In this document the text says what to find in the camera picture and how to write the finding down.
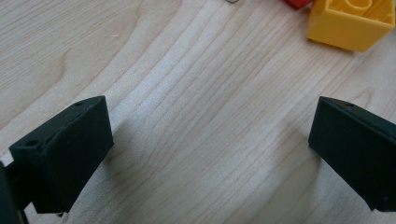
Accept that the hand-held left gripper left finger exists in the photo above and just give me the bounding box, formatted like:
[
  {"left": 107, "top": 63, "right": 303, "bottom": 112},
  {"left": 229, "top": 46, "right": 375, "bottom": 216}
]
[{"left": 8, "top": 95, "right": 115, "bottom": 216}]

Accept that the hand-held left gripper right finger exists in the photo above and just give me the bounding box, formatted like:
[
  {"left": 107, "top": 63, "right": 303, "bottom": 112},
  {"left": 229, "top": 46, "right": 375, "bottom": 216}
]
[{"left": 307, "top": 95, "right": 396, "bottom": 213}]

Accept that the yellow building block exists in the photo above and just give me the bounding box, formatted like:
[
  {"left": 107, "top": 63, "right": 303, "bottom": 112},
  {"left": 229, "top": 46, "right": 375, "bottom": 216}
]
[{"left": 306, "top": 0, "right": 396, "bottom": 53}]

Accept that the red building block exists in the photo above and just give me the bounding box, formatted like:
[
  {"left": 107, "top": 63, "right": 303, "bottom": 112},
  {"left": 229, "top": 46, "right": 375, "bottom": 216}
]
[{"left": 283, "top": 0, "right": 314, "bottom": 9}]

